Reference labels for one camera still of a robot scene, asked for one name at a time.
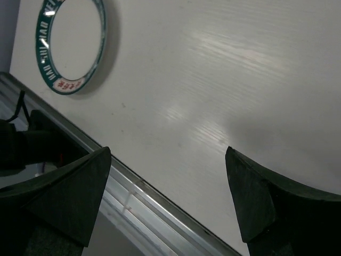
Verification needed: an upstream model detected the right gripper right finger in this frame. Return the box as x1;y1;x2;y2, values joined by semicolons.
225;147;340;255

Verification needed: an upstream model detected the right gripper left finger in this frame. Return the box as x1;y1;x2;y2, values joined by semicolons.
1;147;111;255

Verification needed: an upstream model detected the white plate teal rim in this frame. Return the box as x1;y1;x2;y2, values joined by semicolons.
35;1;108;95

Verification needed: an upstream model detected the aluminium frame rail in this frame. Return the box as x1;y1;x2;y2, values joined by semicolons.
1;72;238;255

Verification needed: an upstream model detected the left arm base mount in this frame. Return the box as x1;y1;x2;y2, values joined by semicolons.
1;91;88;177

